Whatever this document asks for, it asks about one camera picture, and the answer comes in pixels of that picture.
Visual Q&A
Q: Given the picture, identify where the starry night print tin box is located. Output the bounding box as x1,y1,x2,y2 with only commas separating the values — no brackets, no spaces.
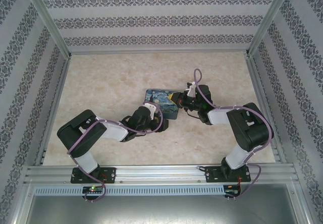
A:
144,89,180,121

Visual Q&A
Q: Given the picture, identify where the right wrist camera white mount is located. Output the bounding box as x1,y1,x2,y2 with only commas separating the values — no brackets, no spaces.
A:
186,81,197,96

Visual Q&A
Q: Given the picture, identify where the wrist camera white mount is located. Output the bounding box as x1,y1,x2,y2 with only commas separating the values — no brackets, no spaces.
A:
143,102,159,120
186,81,197,96

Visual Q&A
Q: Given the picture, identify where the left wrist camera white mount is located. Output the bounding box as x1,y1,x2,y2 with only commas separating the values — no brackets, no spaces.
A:
143,102,159,120

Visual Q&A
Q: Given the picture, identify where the aluminium mounting rail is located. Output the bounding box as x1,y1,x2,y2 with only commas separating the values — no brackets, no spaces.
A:
24,163,301,185

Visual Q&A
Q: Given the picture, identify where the grey slotted cable duct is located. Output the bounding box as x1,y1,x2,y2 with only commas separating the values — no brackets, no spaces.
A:
33,185,226,197

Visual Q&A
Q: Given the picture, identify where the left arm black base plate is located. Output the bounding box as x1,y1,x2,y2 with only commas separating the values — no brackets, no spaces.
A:
70,166,117,185

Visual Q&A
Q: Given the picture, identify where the aluminium table side rail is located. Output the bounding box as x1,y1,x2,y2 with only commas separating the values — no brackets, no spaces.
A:
34,57,72,167
246,56,288,163

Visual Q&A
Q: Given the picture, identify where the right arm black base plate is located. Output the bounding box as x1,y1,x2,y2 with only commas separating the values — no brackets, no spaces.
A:
204,165,252,184

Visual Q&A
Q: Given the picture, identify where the aluminium frame post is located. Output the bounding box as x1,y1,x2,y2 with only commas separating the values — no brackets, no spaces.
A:
245,0,295,58
23,0,73,59

